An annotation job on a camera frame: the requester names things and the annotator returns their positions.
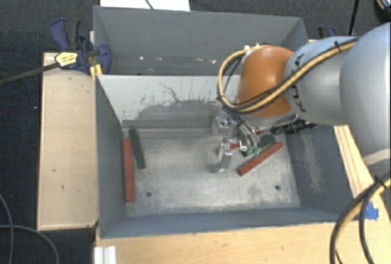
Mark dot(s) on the pale wood flat board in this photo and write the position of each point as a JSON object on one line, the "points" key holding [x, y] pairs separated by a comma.
{"points": [[67, 146]]}

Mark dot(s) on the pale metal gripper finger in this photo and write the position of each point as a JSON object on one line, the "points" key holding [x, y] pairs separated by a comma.
{"points": [[222, 126], [225, 159]]}

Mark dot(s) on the black cylinder on white bracket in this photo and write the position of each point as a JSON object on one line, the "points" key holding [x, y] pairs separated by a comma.
{"points": [[291, 127]]}

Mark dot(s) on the dark green flat block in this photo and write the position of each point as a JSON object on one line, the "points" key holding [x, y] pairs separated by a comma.
{"points": [[137, 149], [267, 140]]}

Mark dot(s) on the red-brown flat block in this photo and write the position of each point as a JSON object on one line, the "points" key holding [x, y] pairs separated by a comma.
{"points": [[129, 171], [259, 160], [234, 146]]}

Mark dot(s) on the grey metal bin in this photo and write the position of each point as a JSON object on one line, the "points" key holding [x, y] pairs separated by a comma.
{"points": [[189, 183]]}

